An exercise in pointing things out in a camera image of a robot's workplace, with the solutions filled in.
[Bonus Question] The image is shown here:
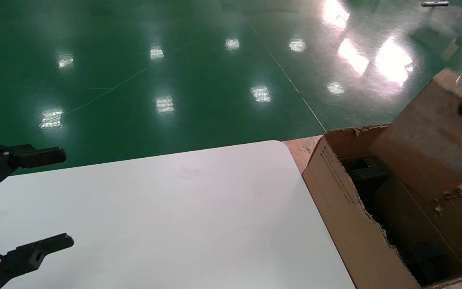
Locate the big open cardboard box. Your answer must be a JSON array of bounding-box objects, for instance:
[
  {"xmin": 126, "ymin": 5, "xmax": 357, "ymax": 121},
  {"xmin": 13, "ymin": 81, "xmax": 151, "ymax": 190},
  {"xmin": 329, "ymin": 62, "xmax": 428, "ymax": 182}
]
[{"xmin": 302, "ymin": 67, "xmax": 462, "ymax": 289}]

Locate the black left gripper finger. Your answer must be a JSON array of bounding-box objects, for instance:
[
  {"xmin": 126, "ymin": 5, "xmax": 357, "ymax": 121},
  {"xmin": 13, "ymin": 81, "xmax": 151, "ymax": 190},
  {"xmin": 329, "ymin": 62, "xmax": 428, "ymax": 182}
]
[
  {"xmin": 0, "ymin": 142, "xmax": 67, "ymax": 200},
  {"xmin": 0, "ymin": 233, "xmax": 74, "ymax": 289}
]

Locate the small narrow cardboard box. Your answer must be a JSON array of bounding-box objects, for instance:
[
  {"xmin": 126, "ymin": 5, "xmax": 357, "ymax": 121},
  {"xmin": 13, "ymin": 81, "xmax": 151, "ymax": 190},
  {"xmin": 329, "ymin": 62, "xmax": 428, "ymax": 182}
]
[{"xmin": 373, "ymin": 177, "xmax": 436, "ymax": 251}]

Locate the black foam block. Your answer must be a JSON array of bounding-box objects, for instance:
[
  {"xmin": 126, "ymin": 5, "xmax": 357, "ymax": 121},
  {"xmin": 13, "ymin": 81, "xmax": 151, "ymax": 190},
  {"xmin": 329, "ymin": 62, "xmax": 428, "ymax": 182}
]
[
  {"xmin": 345, "ymin": 156, "xmax": 392, "ymax": 183},
  {"xmin": 399, "ymin": 241, "xmax": 454, "ymax": 286}
]

